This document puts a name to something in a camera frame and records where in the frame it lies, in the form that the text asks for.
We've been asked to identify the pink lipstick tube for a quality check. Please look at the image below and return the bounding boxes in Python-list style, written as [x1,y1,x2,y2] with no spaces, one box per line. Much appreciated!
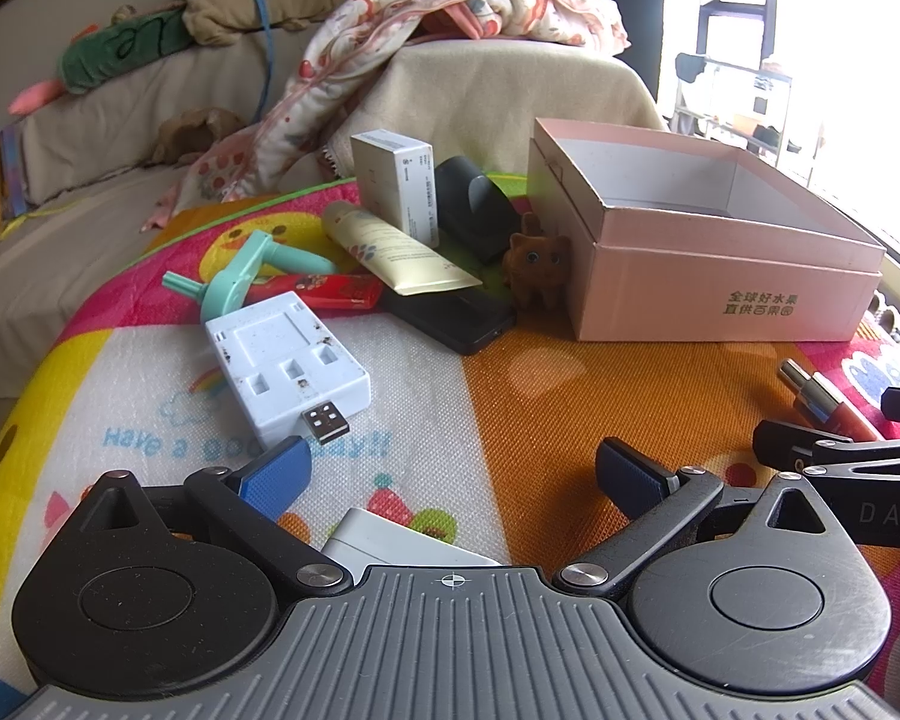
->
[777,358,883,442]

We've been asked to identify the white usb charger hub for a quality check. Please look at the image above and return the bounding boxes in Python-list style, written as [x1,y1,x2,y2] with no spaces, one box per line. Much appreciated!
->
[205,291,372,450]

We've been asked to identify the red lighter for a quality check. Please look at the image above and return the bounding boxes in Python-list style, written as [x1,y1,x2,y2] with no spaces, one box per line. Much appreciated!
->
[245,275,383,310]

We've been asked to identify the black smartphone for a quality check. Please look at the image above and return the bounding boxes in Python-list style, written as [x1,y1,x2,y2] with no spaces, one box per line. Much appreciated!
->
[379,288,515,356]

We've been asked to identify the brown flocked cat figurine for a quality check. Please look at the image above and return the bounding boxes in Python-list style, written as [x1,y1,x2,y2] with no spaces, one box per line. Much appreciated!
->
[502,211,572,310]

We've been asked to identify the cream cosmetic tube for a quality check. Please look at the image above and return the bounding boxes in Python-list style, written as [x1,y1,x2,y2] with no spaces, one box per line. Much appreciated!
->
[322,202,482,296]

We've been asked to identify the white small carton box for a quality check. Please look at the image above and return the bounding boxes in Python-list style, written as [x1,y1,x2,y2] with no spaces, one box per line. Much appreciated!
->
[351,128,440,249]

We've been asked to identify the white flat box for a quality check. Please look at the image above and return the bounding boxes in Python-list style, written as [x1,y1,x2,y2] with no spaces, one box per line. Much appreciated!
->
[322,507,496,583]

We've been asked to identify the colourful duck play mat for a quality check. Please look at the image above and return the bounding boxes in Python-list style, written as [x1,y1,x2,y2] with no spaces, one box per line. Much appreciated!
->
[0,182,900,718]

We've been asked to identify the pink cardboard box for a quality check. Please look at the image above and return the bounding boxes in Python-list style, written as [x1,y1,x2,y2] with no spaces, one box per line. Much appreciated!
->
[526,119,884,341]

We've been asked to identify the pink floral blanket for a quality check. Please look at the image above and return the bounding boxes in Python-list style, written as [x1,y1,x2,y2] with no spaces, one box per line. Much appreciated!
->
[142,0,629,231]

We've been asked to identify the metal balcony shelf rack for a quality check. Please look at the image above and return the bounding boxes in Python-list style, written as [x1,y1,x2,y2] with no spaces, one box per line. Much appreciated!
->
[670,0,823,174]

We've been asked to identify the beige covered sofa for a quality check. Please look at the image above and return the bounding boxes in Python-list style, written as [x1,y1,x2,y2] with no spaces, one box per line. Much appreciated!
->
[0,36,660,400]

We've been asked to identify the brown plush toy on sofa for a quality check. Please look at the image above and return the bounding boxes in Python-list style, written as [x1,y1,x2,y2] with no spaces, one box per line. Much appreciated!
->
[149,107,245,166]

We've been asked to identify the green plush toy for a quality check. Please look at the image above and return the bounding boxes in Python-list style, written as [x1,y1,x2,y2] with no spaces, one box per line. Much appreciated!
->
[7,0,194,117]

